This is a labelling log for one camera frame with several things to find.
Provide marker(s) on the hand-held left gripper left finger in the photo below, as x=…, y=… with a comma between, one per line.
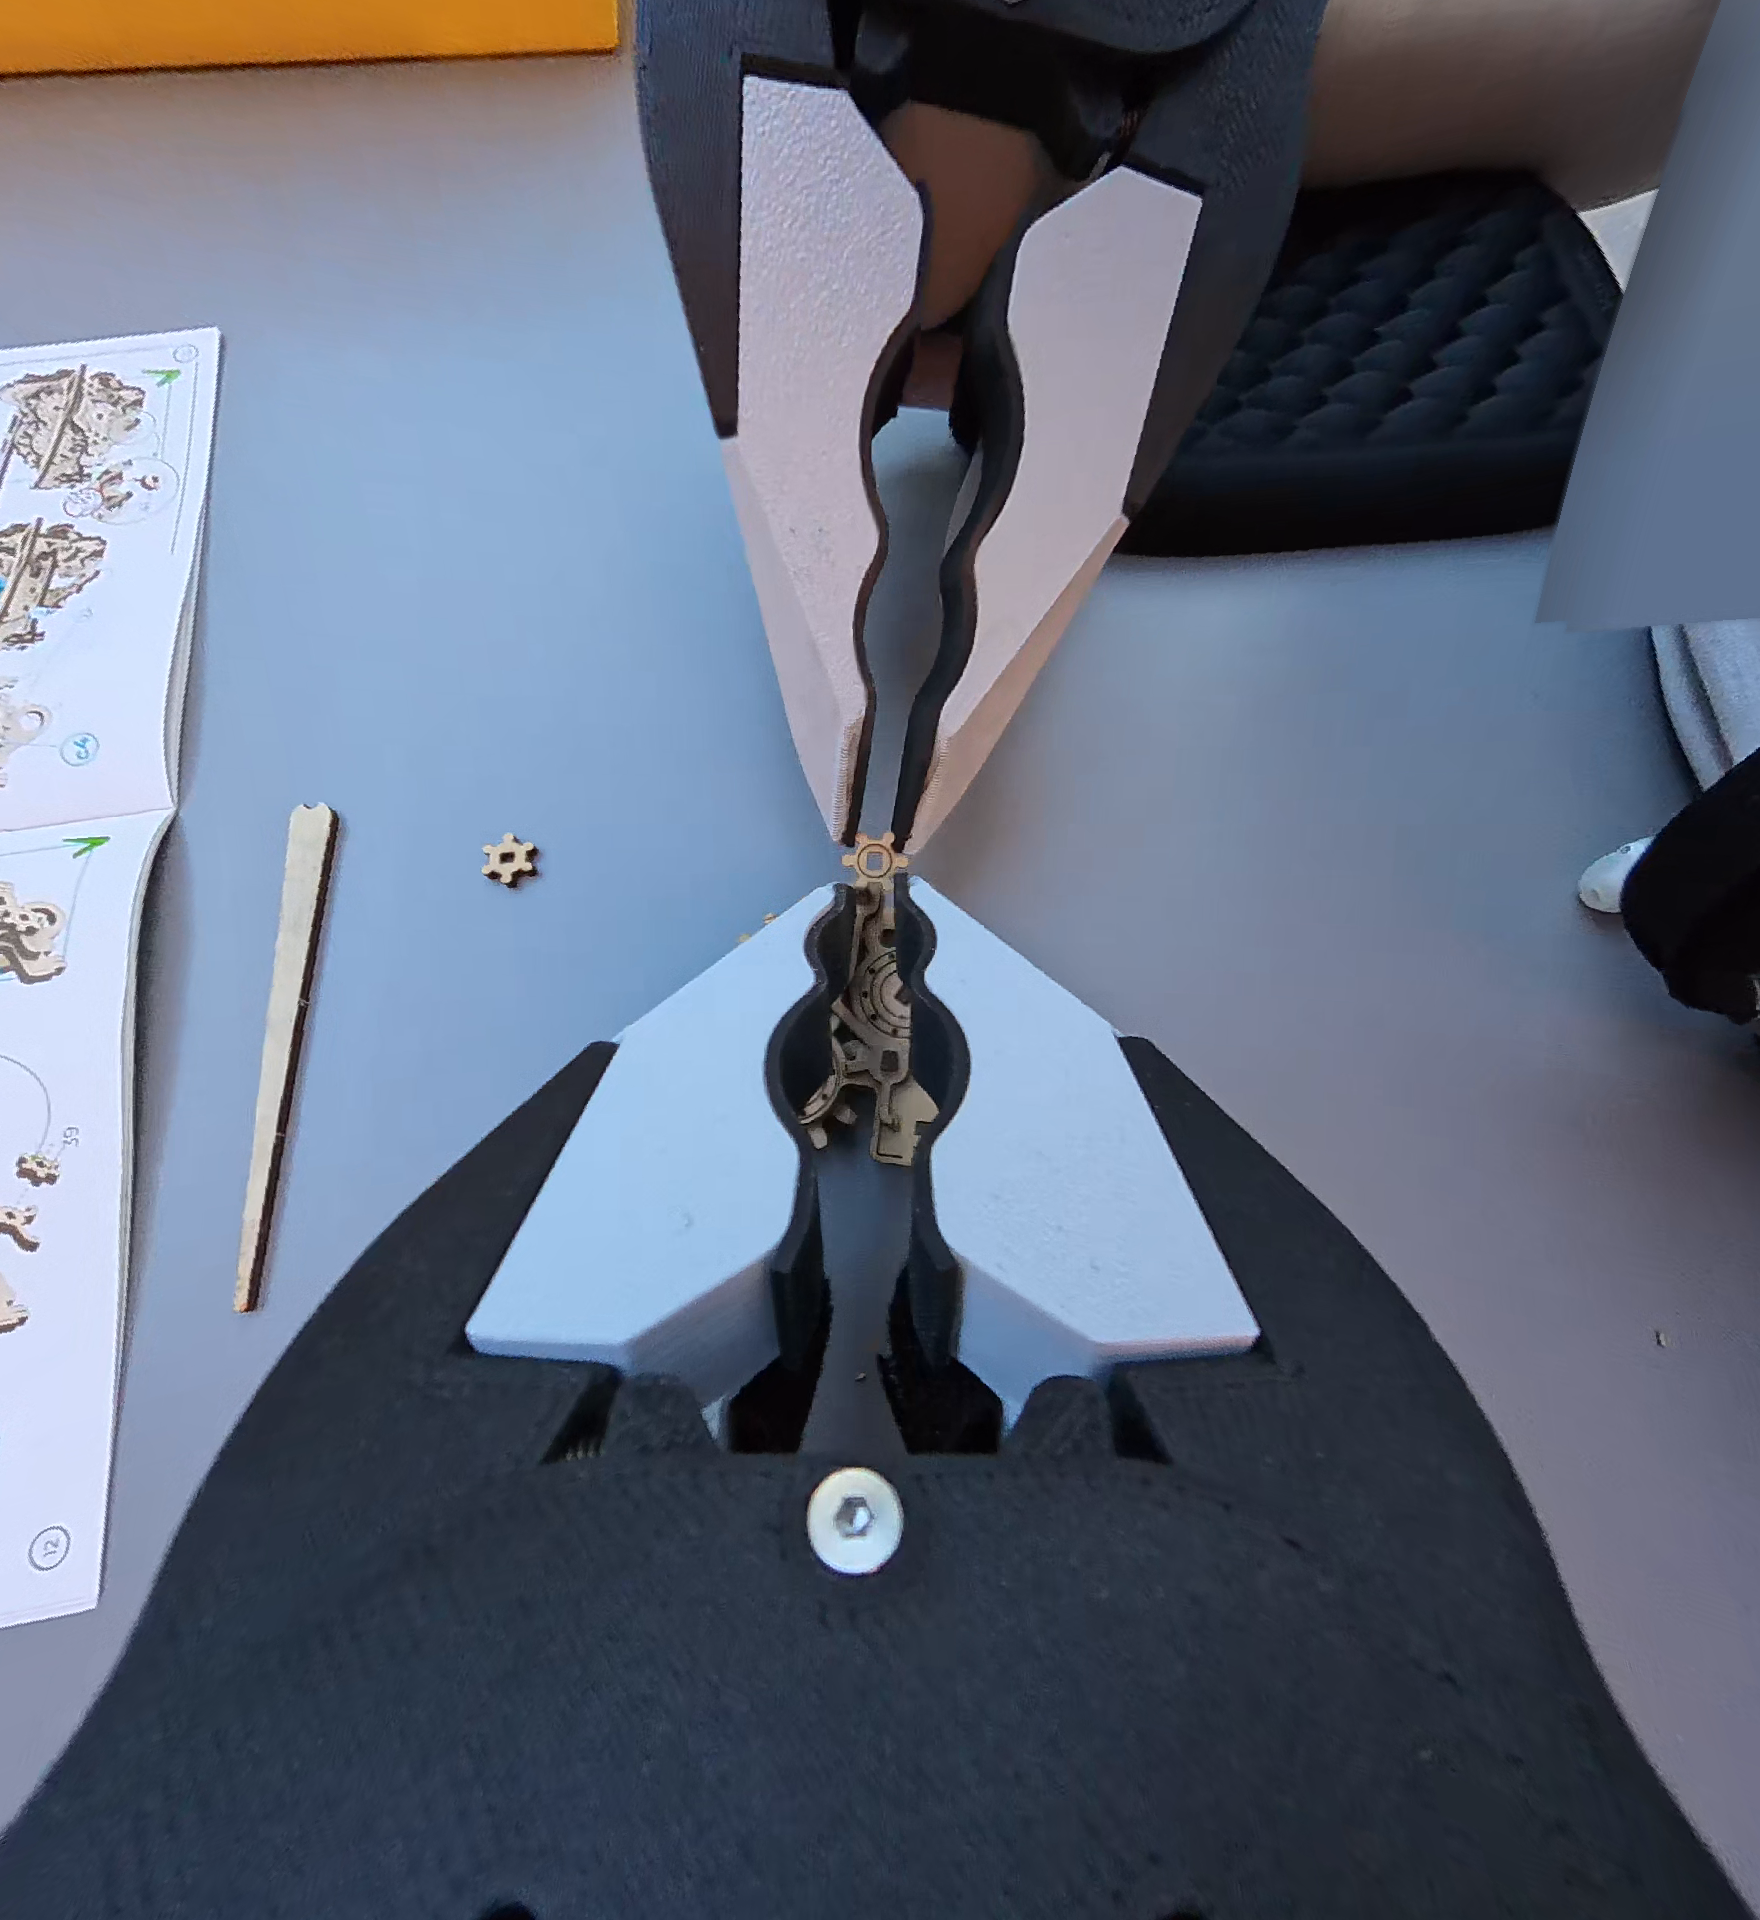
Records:
x=640, y=1200

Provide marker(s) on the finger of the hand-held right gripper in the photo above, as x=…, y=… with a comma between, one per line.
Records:
x=805, y=375
x=1091, y=419

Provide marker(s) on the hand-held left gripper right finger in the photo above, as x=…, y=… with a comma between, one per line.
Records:
x=1091, y=1200

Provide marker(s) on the wooden gear assembly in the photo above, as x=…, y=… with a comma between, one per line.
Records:
x=880, y=1036

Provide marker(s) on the small wooden gear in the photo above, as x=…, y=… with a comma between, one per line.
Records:
x=876, y=857
x=511, y=859

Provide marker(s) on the grey desk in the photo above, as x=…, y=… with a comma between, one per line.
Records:
x=522, y=450

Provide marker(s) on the person's right hand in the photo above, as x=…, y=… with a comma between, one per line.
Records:
x=956, y=224

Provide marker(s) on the black chair seat cushion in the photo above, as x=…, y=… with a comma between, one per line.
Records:
x=1389, y=375

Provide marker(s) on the tapered wooden stick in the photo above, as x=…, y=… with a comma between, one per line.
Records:
x=290, y=1049

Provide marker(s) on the yellow box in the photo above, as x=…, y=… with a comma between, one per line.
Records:
x=220, y=30

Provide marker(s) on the small white object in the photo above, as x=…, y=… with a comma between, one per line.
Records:
x=1607, y=882

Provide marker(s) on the grey garment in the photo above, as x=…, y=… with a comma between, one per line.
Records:
x=1734, y=704

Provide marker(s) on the white instruction booklet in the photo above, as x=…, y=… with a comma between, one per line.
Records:
x=71, y=676

